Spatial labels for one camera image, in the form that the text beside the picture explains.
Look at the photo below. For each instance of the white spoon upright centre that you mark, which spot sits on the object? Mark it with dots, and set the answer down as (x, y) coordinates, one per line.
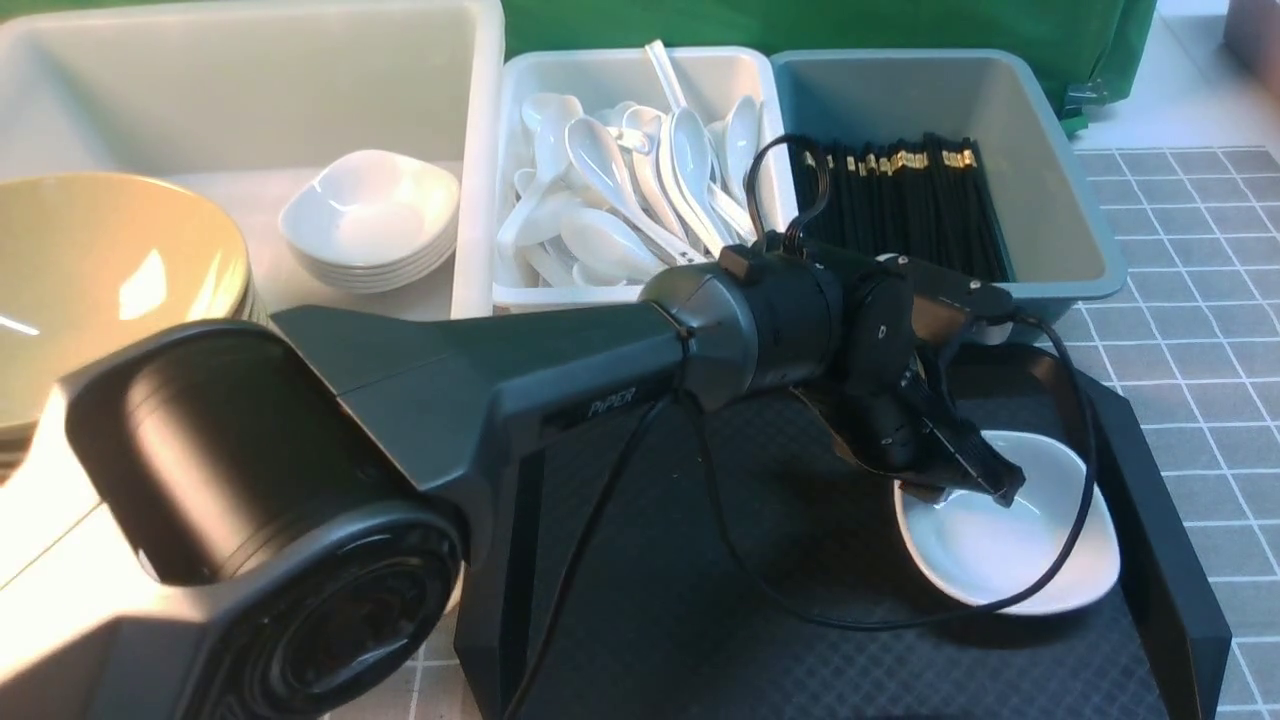
(689, 156)

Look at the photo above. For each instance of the black serving tray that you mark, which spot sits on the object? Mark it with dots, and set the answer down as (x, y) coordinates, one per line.
(662, 625)

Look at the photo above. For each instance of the white spoon front centre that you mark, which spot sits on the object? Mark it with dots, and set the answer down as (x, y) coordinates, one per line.
(608, 246)

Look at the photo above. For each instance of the white soup spoon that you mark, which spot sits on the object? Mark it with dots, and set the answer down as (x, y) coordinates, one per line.
(538, 110)

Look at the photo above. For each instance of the pile of black chopsticks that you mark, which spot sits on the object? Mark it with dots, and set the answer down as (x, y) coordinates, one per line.
(929, 199)

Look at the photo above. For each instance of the green cloth backdrop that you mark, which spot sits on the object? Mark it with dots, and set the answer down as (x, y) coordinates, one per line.
(1083, 53)

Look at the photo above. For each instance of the teal chopstick bin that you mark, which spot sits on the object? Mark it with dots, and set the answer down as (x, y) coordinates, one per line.
(1060, 246)

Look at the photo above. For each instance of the large white plastic tub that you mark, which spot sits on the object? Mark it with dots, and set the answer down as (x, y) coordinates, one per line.
(250, 100)

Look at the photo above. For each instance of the yellow noodle bowl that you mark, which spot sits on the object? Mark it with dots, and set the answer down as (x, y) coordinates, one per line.
(94, 261)

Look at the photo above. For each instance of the white spoon long handle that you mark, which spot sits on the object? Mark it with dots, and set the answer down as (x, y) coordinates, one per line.
(598, 159)

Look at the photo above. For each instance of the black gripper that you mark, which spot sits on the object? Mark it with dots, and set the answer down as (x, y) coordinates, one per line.
(884, 395)

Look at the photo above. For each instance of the white square sauce dish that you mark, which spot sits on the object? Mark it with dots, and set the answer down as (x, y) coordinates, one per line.
(978, 552)

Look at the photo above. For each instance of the white spoon bin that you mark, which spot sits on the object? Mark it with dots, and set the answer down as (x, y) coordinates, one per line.
(712, 78)

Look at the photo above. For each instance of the lower stacked white dishes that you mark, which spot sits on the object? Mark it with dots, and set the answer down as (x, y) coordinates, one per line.
(381, 278)

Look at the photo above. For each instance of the grey checked table mat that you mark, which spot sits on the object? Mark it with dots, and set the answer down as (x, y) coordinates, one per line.
(1191, 343)

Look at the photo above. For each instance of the white spoon left side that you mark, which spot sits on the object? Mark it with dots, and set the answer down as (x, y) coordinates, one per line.
(551, 159)

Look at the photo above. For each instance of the top stacked yellow bowl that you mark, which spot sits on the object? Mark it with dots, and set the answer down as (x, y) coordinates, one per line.
(16, 437)

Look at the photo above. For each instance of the top stacked white dish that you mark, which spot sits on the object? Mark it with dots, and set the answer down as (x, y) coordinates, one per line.
(371, 208)

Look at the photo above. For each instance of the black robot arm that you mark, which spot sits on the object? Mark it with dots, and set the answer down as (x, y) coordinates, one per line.
(461, 404)

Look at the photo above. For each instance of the white spoon right side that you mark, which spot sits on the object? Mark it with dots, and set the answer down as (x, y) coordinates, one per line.
(740, 138)

